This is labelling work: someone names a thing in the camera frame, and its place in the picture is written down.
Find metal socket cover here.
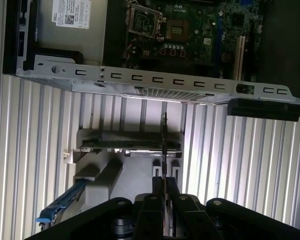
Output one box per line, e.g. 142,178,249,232
125,0,164,38

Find hard disk blue carrier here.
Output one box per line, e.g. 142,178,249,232
35,176,90,225

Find red black twisted wire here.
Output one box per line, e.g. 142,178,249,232
126,37,141,62

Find grey parts rack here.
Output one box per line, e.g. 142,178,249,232
72,126,185,210

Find CPU socket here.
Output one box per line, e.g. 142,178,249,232
166,19,190,41

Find black PC case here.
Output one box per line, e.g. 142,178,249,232
1,0,300,123

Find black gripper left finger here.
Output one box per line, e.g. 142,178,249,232
22,176,166,240

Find RAM stick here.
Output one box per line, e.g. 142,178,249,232
161,111,169,203

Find beige expansion slot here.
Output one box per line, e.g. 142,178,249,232
235,34,246,81

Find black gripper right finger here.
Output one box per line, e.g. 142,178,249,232
165,177,300,240

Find blue expansion slot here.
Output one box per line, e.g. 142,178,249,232
214,13,223,65

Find green motherboard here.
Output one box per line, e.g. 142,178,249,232
103,0,265,78

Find grey power supply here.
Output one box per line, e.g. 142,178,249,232
34,0,108,63

